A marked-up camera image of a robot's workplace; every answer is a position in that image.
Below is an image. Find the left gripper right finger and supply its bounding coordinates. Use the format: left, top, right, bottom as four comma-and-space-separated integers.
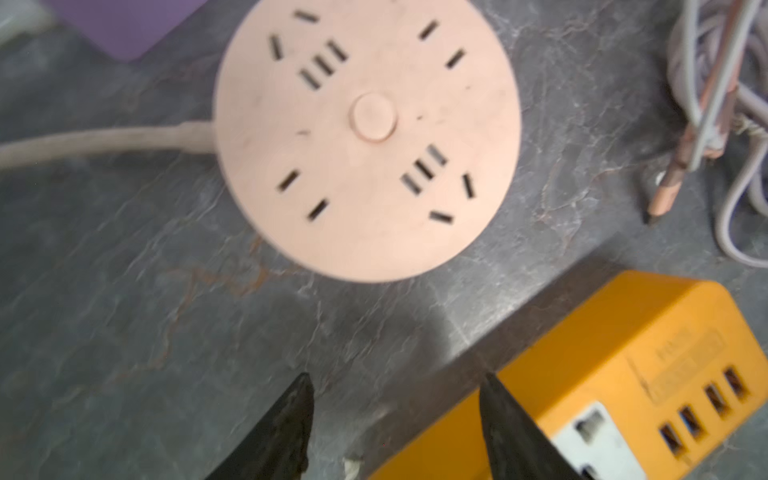
479, 373, 579, 480

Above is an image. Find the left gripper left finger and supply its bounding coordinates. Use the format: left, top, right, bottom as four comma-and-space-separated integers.
207, 372, 315, 480

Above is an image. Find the orange power strip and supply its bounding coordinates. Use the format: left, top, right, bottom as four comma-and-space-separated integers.
375, 271, 767, 479

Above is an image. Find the pink round power socket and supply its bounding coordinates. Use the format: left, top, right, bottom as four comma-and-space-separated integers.
213, 1, 522, 283

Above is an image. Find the purple power strip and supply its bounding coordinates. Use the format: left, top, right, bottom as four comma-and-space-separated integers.
46, 0, 206, 62

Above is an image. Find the beige round socket cord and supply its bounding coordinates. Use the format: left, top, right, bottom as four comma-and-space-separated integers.
0, 121, 217, 170

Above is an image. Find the pink multi-head cable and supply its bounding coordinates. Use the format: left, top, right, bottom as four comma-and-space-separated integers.
646, 0, 751, 226

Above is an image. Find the white bundled cable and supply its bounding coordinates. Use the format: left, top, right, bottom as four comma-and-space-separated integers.
667, 0, 768, 269

